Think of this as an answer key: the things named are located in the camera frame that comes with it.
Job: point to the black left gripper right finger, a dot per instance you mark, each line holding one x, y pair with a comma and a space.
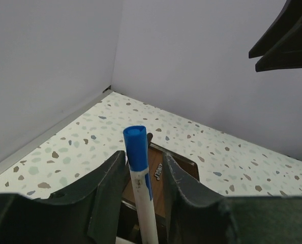
196, 214

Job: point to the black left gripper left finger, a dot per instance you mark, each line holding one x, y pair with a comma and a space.
85, 211

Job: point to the brown wooden desk organizer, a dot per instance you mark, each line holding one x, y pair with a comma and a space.
128, 227

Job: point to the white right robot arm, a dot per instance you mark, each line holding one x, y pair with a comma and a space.
280, 47

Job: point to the blue cap white marker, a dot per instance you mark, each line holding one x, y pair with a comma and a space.
135, 138

